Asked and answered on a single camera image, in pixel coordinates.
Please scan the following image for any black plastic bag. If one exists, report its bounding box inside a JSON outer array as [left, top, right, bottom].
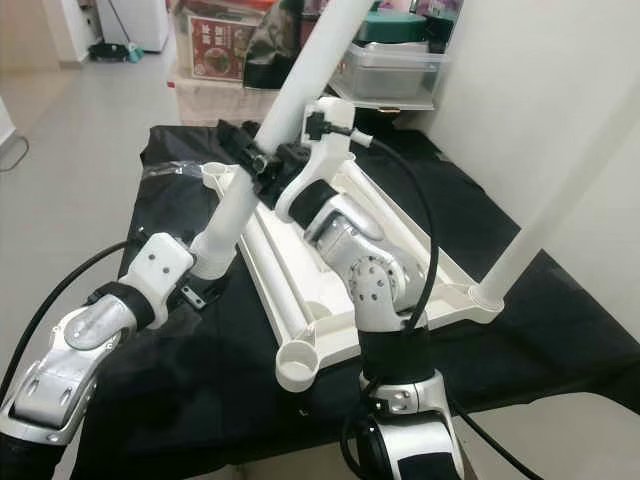
[[245, 0, 321, 89]]

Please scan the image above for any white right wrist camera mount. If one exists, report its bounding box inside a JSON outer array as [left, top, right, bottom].
[[275, 97, 371, 216]]

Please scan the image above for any beige cloth covered bench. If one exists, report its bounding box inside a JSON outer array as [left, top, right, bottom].
[[168, 75, 296, 126]]

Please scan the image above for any orange lid storage box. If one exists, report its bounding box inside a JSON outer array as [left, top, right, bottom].
[[172, 0, 276, 83]]

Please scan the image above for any white appliance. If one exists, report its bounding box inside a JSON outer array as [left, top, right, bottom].
[[95, 0, 169, 53]]

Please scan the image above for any green pot lid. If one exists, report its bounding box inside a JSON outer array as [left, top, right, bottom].
[[355, 10, 429, 46]]

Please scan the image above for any black tablecloth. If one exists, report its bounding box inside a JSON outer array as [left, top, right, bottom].
[[72, 123, 640, 480]]

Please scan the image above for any white plastic table top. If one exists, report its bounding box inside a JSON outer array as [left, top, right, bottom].
[[200, 160, 506, 393]]

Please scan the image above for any long handle mop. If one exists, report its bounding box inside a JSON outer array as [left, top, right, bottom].
[[88, 0, 146, 63]]

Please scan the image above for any clear tape strip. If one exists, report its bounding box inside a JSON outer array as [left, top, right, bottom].
[[145, 165, 206, 181]]

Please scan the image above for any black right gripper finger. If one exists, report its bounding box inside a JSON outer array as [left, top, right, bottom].
[[218, 120, 273, 179]]

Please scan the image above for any clear plastic container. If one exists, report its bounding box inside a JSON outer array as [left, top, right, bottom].
[[335, 40, 451, 101]]

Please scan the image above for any thin wall cable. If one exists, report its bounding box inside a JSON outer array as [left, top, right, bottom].
[[0, 135, 29, 173]]

